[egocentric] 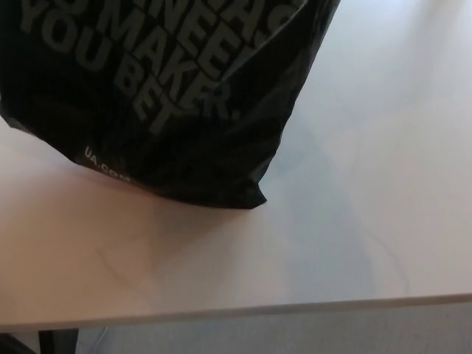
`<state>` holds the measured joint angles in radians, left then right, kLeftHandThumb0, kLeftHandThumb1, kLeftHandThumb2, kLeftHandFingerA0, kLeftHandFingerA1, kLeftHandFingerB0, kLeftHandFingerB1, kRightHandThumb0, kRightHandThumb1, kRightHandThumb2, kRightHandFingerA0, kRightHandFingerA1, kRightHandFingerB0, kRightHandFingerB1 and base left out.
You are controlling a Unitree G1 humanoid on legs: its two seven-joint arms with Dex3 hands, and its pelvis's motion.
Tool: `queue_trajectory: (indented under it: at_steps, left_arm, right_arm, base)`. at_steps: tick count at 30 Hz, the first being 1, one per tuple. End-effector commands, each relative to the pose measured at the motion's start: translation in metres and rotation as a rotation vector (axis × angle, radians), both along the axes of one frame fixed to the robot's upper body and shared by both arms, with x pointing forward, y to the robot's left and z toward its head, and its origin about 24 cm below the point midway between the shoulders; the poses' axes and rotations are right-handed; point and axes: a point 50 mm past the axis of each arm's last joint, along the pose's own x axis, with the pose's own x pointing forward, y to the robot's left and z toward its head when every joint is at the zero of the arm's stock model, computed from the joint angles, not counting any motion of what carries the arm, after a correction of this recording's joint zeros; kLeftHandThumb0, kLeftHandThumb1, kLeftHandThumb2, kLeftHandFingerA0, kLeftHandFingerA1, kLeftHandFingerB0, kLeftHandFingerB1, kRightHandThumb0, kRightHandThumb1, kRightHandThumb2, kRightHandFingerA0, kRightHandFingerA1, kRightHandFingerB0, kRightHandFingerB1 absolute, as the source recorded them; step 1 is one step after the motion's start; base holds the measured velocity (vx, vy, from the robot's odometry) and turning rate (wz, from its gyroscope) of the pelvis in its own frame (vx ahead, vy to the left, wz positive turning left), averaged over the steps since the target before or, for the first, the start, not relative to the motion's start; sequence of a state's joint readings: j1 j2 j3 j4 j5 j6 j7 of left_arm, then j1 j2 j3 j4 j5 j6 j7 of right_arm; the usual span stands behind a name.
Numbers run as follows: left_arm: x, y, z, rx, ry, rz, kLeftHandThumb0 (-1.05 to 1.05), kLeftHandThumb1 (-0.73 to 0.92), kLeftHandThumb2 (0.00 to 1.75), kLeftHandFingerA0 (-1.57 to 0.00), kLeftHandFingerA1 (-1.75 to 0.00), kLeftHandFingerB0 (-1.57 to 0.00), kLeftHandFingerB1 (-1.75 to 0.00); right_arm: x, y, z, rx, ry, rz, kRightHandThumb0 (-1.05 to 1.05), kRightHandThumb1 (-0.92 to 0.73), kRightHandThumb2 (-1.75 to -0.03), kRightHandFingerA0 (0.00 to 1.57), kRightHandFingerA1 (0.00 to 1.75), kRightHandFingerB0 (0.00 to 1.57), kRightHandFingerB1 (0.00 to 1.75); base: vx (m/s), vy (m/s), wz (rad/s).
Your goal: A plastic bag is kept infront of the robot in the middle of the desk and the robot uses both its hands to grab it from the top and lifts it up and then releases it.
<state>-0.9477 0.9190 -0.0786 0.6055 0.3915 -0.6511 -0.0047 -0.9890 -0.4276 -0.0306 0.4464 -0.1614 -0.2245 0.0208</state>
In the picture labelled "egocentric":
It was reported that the black rounded object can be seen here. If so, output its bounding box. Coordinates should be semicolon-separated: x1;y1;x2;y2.
0;331;32;354

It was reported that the black Under Armour plastic bag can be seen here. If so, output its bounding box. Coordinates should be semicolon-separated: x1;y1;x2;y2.
0;0;342;211

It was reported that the black table leg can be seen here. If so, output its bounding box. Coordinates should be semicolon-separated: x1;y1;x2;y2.
38;327;79;354

